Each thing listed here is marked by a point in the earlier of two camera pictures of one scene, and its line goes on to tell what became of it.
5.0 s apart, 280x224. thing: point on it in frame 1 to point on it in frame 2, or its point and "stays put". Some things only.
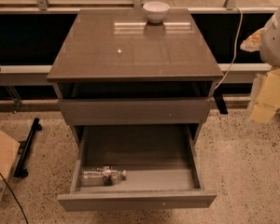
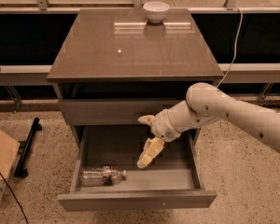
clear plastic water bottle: (104, 176) stays put
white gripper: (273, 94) to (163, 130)
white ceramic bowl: (155, 10) stays put
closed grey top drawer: (137, 110) stays put
